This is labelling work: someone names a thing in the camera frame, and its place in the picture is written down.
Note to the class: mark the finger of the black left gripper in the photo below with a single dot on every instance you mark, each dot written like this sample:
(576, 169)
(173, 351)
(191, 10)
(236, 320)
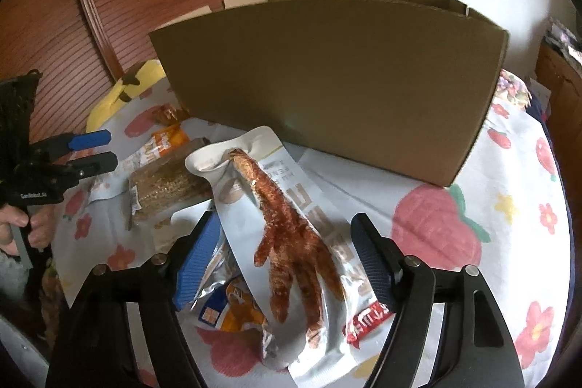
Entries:
(88, 167)

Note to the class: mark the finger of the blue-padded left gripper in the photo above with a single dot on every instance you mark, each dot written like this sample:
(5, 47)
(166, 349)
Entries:
(84, 140)

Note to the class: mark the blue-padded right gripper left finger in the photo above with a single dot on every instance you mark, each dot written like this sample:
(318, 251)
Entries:
(185, 263)

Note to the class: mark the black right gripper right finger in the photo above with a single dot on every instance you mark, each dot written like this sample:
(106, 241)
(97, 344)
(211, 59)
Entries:
(402, 283)

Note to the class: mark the grain cracker snack pack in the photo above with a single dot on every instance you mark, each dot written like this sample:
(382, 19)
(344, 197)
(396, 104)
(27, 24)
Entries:
(160, 188)

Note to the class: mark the chicken feet snack pouch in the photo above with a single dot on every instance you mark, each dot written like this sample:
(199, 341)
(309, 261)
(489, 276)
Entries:
(294, 251)

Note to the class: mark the silver snack pouch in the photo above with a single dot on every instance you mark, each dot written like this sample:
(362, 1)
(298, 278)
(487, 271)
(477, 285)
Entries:
(223, 304)

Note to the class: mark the yellow plush toy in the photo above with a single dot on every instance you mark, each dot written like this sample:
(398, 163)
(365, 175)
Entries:
(138, 81)

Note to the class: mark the orange clear snack bag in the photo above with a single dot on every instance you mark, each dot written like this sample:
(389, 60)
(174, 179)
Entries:
(114, 183)

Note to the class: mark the floral strawberry bed sheet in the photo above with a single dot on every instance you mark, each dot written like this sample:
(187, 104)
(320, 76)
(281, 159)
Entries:
(505, 213)

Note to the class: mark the brown cardboard box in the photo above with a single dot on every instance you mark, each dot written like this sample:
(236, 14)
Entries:
(402, 85)

